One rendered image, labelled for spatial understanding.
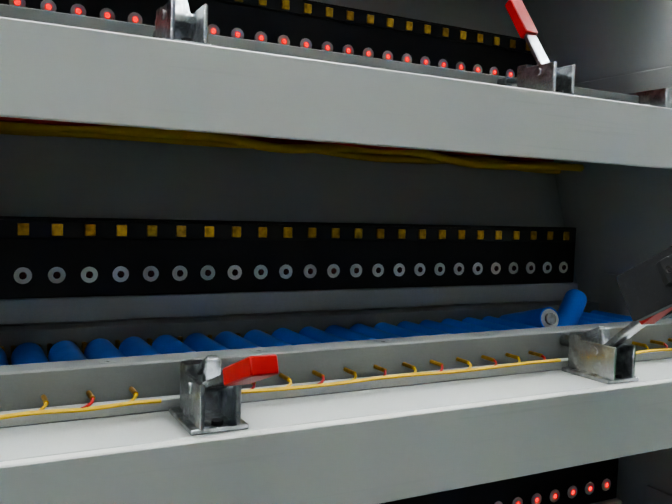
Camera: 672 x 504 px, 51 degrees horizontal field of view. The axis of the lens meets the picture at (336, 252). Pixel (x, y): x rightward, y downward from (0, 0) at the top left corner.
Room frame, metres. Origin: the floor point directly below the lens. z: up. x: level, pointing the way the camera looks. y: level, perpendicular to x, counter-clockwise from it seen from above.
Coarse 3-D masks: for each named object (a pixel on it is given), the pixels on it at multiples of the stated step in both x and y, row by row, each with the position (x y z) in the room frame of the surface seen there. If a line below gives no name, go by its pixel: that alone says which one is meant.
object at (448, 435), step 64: (0, 320) 0.44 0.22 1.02; (64, 320) 0.46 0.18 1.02; (448, 384) 0.44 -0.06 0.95; (512, 384) 0.45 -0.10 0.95; (576, 384) 0.46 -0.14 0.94; (640, 384) 0.46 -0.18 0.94; (0, 448) 0.31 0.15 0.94; (64, 448) 0.31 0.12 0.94; (128, 448) 0.31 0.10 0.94; (192, 448) 0.33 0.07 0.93; (256, 448) 0.34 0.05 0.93; (320, 448) 0.36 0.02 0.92; (384, 448) 0.38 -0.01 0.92; (448, 448) 0.40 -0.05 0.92; (512, 448) 0.42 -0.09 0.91; (576, 448) 0.45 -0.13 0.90; (640, 448) 0.47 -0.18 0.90
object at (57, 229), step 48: (0, 240) 0.43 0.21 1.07; (48, 240) 0.45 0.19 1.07; (96, 240) 0.46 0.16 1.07; (144, 240) 0.48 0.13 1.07; (192, 240) 0.49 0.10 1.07; (240, 240) 0.51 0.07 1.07; (288, 240) 0.53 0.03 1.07; (336, 240) 0.54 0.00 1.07; (384, 240) 0.57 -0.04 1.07; (432, 240) 0.59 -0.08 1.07; (480, 240) 0.61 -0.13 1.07; (528, 240) 0.64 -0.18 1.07; (0, 288) 0.44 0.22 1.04; (48, 288) 0.46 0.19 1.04; (96, 288) 0.47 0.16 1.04; (144, 288) 0.49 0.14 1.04; (192, 288) 0.50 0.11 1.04; (240, 288) 0.52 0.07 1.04; (288, 288) 0.54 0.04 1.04; (336, 288) 0.56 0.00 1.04
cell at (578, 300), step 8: (568, 296) 0.58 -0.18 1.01; (576, 296) 0.58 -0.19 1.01; (584, 296) 0.58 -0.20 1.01; (568, 304) 0.57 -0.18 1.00; (576, 304) 0.57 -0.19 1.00; (584, 304) 0.58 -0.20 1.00; (560, 312) 0.56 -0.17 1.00; (568, 312) 0.56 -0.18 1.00; (576, 312) 0.57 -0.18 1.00; (560, 320) 0.55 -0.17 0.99; (568, 320) 0.55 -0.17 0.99; (576, 320) 0.56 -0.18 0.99
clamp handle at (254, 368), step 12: (204, 360) 0.34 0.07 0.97; (216, 360) 0.34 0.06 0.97; (240, 360) 0.29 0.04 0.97; (252, 360) 0.28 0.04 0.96; (264, 360) 0.28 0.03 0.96; (276, 360) 0.28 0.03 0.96; (204, 372) 0.34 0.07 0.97; (216, 372) 0.34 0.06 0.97; (228, 372) 0.30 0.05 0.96; (240, 372) 0.29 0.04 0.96; (252, 372) 0.28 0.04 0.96; (264, 372) 0.28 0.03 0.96; (276, 372) 0.28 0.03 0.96; (204, 384) 0.34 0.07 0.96; (216, 384) 0.32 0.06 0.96; (228, 384) 0.31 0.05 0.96; (240, 384) 0.31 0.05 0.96
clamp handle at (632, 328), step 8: (664, 312) 0.43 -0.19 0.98; (648, 320) 0.43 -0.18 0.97; (656, 320) 0.44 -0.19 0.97; (608, 328) 0.47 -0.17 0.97; (624, 328) 0.45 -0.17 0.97; (632, 328) 0.45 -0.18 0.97; (640, 328) 0.45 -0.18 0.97; (600, 336) 0.47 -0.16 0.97; (608, 336) 0.47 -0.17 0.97; (616, 336) 0.46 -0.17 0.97; (624, 336) 0.45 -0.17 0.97; (608, 344) 0.46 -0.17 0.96; (616, 344) 0.46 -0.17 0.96
